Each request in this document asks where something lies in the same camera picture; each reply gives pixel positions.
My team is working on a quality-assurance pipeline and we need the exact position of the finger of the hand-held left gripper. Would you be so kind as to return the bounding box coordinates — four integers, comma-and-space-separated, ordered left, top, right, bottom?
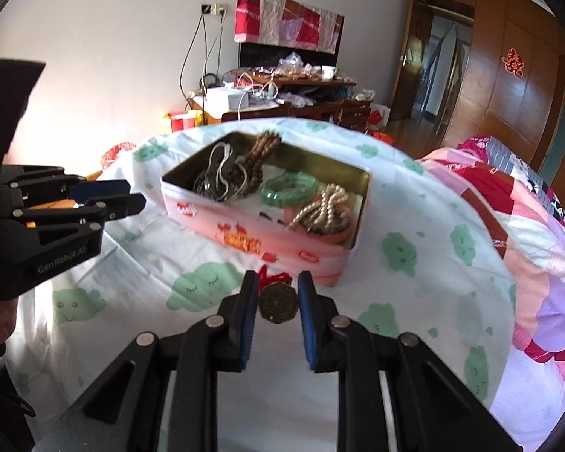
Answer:
2, 166, 133, 208
14, 193, 147, 246

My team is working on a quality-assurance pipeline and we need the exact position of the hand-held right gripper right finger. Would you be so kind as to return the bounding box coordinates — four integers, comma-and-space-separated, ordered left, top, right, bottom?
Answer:
298, 270, 523, 452

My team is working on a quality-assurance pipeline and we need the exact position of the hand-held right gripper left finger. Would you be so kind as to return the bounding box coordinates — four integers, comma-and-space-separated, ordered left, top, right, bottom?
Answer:
38, 270, 260, 452

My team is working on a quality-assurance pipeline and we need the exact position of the bronze octagonal pendant red cord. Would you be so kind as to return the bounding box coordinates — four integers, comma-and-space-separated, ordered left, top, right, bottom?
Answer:
255, 265, 296, 325

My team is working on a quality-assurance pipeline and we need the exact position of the pink tin box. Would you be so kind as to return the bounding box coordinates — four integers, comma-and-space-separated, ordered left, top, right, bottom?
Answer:
160, 132, 372, 288

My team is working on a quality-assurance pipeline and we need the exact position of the pink bangle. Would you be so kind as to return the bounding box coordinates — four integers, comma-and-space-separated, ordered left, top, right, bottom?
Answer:
287, 198, 355, 246

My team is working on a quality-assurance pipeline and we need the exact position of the silver chain necklace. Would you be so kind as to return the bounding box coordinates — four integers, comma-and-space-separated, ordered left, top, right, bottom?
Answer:
193, 142, 251, 202

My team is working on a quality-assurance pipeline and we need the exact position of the pearl bead bracelet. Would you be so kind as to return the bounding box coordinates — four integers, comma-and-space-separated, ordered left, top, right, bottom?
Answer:
287, 185, 354, 236

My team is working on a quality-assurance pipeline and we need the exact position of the green jade bangle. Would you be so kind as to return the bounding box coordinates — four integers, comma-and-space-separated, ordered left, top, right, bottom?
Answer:
260, 173, 320, 207

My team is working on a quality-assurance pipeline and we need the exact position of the brown wooden bead bracelet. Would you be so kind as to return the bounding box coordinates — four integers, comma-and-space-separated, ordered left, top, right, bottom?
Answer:
235, 132, 283, 197

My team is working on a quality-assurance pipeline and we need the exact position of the red mesh bag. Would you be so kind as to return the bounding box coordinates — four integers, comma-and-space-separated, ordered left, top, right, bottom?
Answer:
99, 141, 137, 171

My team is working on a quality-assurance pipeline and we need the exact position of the yellow red box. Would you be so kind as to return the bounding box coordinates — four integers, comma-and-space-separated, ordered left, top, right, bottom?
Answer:
161, 110, 203, 134

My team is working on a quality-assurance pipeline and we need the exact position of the white cardboard box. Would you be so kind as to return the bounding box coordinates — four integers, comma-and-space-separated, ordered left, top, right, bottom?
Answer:
207, 87, 250, 109

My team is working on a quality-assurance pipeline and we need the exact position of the white green cloud-print blanket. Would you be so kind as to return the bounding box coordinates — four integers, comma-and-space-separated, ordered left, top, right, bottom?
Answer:
5, 118, 516, 452

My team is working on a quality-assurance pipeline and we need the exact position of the wooden television stand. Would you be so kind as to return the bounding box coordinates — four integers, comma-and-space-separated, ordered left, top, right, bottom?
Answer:
191, 68, 375, 133

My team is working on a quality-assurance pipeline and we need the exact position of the white red shopping bag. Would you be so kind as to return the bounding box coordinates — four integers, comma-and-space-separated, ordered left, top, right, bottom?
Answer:
367, 104, 391, 128

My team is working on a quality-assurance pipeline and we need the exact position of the pink red patchwork quilt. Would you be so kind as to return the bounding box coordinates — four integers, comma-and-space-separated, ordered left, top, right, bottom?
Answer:
417, 136, 565, 403

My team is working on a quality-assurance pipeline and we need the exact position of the red pink patchwork cloth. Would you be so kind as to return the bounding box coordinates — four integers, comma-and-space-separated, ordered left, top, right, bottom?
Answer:
234, 0, 345, 55

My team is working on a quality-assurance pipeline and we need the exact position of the wooden door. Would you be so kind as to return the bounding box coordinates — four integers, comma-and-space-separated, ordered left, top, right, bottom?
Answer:
388, 0, 430, 122

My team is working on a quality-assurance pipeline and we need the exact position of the brown wooden wardrobe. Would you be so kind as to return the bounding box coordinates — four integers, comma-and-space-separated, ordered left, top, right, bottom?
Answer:
407, 0, 565, 209

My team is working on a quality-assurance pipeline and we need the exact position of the red paper decoration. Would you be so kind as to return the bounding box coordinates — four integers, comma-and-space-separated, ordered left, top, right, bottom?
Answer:
502, 48, 526, 77

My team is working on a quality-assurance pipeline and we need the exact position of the black power cable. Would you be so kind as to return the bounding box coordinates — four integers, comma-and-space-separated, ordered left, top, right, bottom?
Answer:
202, 14, 225, 77
179, 14, 204, 101

